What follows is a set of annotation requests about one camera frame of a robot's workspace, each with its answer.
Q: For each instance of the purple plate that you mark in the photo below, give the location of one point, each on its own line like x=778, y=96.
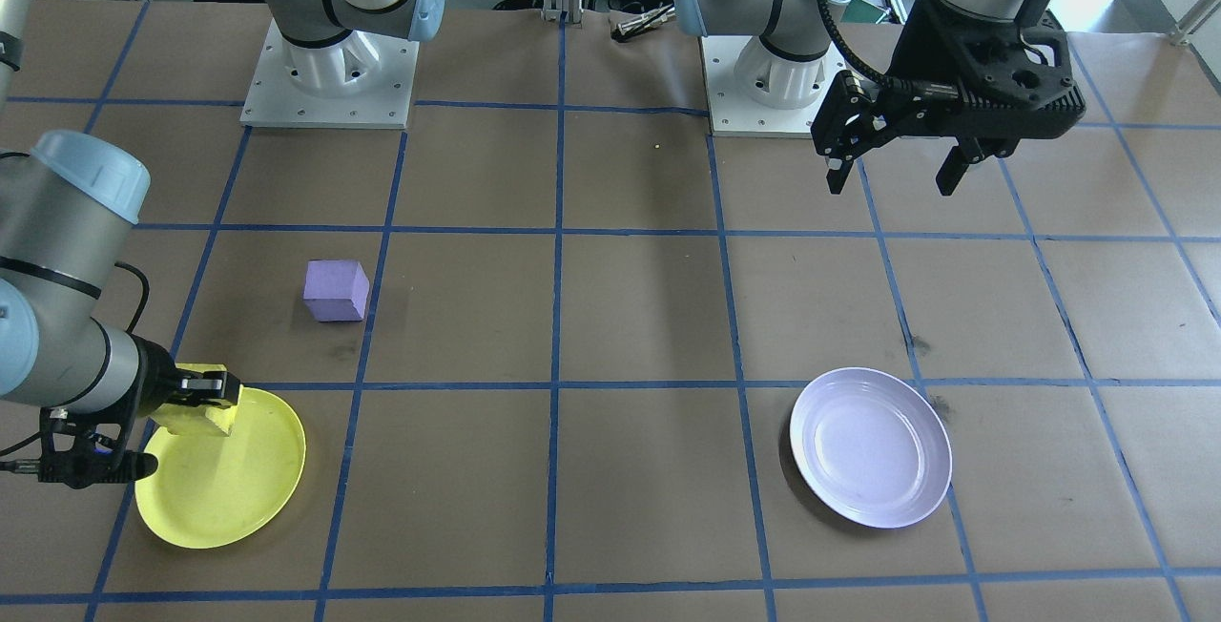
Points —
x=868, y=450

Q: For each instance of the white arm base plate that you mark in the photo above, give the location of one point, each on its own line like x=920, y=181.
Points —
x=734, y=107
x=382, y=97

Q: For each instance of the yellow foam block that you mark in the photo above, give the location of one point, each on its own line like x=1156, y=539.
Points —
x=205, y=422

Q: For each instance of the yellow plate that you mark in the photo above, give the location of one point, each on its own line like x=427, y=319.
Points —
x=238, y=488

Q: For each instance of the silver metal tool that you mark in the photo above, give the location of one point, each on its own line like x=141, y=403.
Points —
x=641, y=24

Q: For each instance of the aluminium profile bar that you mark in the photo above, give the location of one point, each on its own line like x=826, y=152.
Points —
x=1200, y=23

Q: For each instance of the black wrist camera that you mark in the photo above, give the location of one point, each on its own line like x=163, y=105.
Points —
x=1030, y=118
x=86, y=460

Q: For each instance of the purple foam block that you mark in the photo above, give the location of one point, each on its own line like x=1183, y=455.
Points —
x=334, y=293

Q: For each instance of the green flat box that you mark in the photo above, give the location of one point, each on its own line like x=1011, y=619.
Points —
x=868, y=11

